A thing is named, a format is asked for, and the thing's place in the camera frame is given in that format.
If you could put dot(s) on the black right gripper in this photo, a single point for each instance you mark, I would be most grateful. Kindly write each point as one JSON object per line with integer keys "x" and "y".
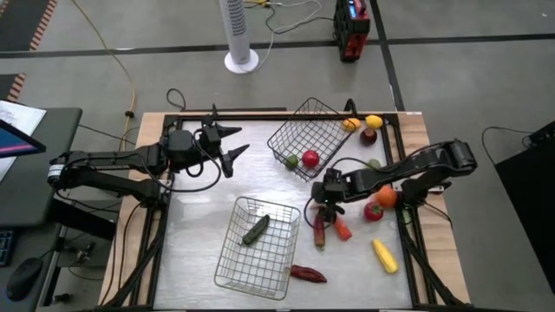
{"x": 331, "y": 190}

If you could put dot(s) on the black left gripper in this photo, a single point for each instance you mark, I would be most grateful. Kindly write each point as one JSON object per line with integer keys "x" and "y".
{"x": 210, "y": 143}

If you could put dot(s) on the orange carrot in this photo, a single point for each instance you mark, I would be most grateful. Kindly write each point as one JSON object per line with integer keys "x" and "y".
{"x": 343, "y": 229}

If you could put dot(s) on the purple red eggplant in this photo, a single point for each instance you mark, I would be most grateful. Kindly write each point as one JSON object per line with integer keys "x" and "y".
{"x": 319, "y": 236}

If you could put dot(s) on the red tomato green stem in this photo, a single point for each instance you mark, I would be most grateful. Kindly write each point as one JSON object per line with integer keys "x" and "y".
{"x": 373, "y": 212}

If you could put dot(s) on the orange fruit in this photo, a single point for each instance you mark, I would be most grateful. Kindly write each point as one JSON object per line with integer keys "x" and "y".
{"x": 386, "y": 197}

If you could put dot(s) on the red apple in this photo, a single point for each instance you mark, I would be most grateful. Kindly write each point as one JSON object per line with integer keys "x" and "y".
{"x": 310, "y": 158}

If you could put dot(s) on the red chili pepper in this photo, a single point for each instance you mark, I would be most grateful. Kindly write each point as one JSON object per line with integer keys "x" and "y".
{"x": 308, "y": 274}

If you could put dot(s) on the yellow corn cob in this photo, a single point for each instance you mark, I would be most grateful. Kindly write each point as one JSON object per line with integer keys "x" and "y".
{"x": 385, "y": 255}

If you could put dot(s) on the dark green cucumber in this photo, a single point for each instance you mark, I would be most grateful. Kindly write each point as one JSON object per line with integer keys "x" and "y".
{"x": 256, "y": 229}

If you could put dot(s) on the dark red plum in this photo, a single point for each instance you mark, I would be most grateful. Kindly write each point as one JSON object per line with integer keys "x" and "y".
{"x": 368, "y": 137}

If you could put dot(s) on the golden yellow lemon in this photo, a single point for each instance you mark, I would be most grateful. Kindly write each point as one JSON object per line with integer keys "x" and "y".
{"x": 351, "y": 125}

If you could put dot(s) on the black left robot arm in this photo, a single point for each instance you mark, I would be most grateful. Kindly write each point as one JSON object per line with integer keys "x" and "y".
{"x": 108, "y": 160}

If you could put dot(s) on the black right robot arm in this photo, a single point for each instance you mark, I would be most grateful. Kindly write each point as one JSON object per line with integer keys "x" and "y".
{"x": 433, "y": 162}

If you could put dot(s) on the small black clamp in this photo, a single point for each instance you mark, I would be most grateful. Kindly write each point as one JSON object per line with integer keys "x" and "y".
{"x": 213, "y": 109}

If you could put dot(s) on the white tower fan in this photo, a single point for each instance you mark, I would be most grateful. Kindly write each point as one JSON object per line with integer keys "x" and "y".
{"x": 239, "y": 39}

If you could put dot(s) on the black hook clamp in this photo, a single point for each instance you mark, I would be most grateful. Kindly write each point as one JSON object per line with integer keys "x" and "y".
{"x": 350, "y": 106}

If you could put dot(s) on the red black power station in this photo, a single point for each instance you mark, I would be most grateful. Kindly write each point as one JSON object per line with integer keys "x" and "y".
{"x": 352, "y": 34}

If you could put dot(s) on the dark grey desk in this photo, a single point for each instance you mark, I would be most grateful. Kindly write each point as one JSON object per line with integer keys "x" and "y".
{"x": 39, "y": 195}

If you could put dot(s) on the large black case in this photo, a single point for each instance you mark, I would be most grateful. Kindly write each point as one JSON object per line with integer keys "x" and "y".
{"x": 529, "y": 208}

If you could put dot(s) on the white paper sheet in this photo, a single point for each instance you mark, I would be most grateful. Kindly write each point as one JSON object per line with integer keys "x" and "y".
{"x": 21, "y": 115}

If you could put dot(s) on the monitor with blue screen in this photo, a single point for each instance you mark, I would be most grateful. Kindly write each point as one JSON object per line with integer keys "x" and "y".
{"x": 17, "y": 141}

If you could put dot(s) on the black mat orange stripes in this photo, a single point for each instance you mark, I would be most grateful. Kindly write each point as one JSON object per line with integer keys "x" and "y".
{"x": 9, "y": 86}
{"x": 21, "y": 21}

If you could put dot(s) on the black computer mouse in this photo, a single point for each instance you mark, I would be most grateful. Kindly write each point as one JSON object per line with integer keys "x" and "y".
{"x": 24, "y": 279}

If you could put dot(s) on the black keyboard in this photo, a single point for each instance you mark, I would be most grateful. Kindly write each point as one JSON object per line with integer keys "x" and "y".
{"x": 5, "y": 248}

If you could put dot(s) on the black aluminium table frame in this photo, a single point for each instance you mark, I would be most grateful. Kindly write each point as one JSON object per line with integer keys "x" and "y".
{"x": 405, "y": 260}

